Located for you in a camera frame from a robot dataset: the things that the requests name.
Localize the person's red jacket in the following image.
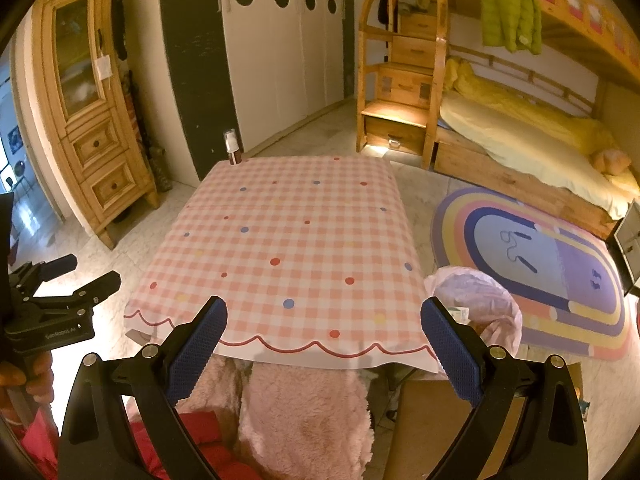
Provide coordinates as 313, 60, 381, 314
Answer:
127, 409, 267, 480

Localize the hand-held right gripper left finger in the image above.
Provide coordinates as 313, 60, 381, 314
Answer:
57, 296, 229, 480

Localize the wooden stair drawer unit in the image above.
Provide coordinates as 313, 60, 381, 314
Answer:
356, 0, 449, 171

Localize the yellow blanket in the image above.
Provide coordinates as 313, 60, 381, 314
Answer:
442, 57, 619, 159

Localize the wooden bunk bed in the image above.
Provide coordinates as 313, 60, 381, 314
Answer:
432, 0, 640, 242

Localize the tan plush toy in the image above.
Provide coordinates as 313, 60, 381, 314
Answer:
591, 149, 632, 175

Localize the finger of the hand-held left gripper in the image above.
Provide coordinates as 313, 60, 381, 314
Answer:
34, 270, 123, 314
9, 254, 79, 287

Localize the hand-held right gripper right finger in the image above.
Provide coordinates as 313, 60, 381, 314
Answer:
420, 296, 591, 480

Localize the dark table leg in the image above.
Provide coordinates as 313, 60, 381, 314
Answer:
367, 360, 417, 424

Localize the small monitor on stand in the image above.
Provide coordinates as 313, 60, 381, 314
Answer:
612, 200, 640, 297

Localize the wooden glass door cabinet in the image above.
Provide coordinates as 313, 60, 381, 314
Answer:
31, 0, 162, 251

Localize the cardboard box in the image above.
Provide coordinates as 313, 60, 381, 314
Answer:
384, 360, 587, 480

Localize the person's left forearm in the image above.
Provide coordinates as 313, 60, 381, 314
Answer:
0, 405, 62, 480

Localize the brown white spray bottle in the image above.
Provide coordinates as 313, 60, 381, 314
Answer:
223, 130, 244, 166

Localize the white wardrobe with round holes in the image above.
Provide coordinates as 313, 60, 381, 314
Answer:
217, 0, 357, 154

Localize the black chalkboard panel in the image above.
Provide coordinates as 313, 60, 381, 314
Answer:
159, 0, 242, 182

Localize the person's left hand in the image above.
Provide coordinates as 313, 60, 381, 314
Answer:
0, 352, 56, 409

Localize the cream mattress sheet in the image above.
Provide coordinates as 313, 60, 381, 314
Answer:
437, 91, 634, 219

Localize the pink fluffy blanket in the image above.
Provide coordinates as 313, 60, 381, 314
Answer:
238, 360, 376, 480

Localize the green puffer jacket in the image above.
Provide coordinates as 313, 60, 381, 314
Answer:
480, 0, 544, 55

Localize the rainbow oval rug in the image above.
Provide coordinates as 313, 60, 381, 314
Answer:
431, 186, 637, 363

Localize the black hanging strap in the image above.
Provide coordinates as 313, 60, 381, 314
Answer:
111, 0, 127, 59

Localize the yellow pillow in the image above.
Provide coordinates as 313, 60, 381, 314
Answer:
606, 167, 639, 192

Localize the dark patterned leaning roll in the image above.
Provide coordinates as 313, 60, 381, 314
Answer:
127, 70, 172, 194

